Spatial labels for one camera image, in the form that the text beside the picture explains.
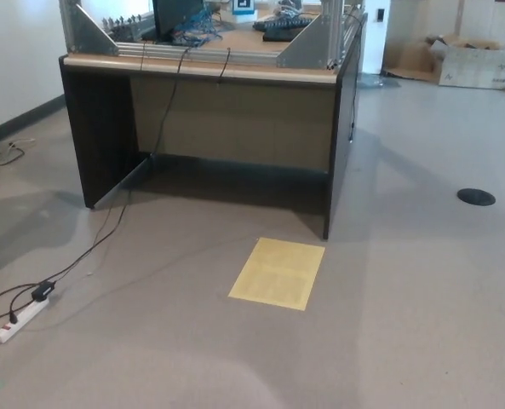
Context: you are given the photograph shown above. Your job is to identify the yellow paper sheet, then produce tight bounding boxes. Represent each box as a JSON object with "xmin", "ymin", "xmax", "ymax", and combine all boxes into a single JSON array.
[{"xmin": 227, "ymin": 237, "xmax": 326, "ymax": 311}]

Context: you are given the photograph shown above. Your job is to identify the black desk with wood top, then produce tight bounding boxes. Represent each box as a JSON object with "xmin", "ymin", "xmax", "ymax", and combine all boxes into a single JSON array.
[{"xmin": 58, "ymin": 12, "xmax": 369, "ymax": 240}]

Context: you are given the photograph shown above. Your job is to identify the flat black device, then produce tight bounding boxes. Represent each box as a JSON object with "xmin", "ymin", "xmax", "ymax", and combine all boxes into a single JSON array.
[{"xmin": 262, "ymin": 27, "xmax": 307, "ymax": 43}]

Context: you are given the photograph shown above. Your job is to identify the clear plastic sheet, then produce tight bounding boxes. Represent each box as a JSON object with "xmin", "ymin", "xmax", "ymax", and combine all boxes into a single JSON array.
[{"xmin": 360, "ymin": 74, "xmax": 402, "ymax": 89}]

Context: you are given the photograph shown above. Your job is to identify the black keyboard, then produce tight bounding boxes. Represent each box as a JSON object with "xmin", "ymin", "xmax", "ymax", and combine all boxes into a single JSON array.
[{"xmin": 251, "ymin": 12, "xmax": 321, "ymax": 32}]

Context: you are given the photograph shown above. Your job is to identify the blue box with tag marker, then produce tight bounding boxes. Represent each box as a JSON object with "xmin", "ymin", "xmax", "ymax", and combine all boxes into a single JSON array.
[{"xmin": 230, "ymin": 0, "xmax": 260, "ymax": 21}]

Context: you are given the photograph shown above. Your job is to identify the black monitor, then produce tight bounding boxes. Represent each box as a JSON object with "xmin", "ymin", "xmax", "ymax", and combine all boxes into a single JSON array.
[{"xmin": 152, "ymin": 0, "xmax": 206, "ymax": 42}]

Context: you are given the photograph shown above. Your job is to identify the flattened brown cardboard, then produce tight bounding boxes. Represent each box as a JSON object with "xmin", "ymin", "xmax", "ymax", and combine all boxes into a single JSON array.
[{"xmin": 382, "ymin": 36, "xmax": 447, "ymax": 83}]

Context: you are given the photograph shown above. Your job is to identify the round black floor cover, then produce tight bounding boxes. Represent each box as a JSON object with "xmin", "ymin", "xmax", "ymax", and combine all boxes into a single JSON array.
[{"xmin": 456, "ymin": 187, "xmax": 496, "ymax": 208}]

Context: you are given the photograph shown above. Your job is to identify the black power adapter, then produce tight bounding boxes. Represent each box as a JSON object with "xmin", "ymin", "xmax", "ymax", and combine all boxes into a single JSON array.
[{"xmin": 31, "ymin": 280, "xmax": 57, "ymax": 301}]

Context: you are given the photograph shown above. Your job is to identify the white power strip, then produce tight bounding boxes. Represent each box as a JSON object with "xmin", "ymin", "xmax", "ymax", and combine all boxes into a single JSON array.
[{"xmin": 0, "ymin": 296, "xmax": 49, "ymax": 343}]

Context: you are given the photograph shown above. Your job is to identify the white cardboard box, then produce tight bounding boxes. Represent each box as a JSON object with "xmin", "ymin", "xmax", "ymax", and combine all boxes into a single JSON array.
[{"xmin": 430, "ymin": 29, "xmax": 505, "ymax": 90}]

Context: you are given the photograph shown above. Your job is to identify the long black power cable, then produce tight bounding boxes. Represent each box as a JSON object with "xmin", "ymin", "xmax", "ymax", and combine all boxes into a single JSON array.
[{"xmin": 47, "ymin": 46, "xmax": 192, "ymax": 285}]

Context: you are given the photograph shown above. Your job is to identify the tangle of blue cables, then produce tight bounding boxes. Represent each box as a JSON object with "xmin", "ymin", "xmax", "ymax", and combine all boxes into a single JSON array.
[{"xmin": 170, "ymin": 3, "xmax": 236, "ymax": 46}]

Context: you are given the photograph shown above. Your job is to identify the dark rail with metal knobs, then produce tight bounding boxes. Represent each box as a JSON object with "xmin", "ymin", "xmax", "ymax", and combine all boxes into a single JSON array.
[{"xmin": 101, "ymin": 14, "xmax": 155, "ymax": 40}]

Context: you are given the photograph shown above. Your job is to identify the aluminium profile frame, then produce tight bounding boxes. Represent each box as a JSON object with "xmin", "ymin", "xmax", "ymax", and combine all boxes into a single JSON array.
[{"xmin": 59, "ymin": 0, "xmax": 366, "ymax": 72}]

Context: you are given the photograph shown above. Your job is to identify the beige floor cable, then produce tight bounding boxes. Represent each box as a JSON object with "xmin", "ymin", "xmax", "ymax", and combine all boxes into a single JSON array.
[{"xmin": 0, "ymin": 138, "xmax": 38, "ymax": 167}]

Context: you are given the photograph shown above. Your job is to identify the black plug cables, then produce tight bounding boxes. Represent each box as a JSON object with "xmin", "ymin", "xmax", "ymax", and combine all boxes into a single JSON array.
[{"xmin": 0, "ymin": 283, "xmax": 44, "ymax": 330}]

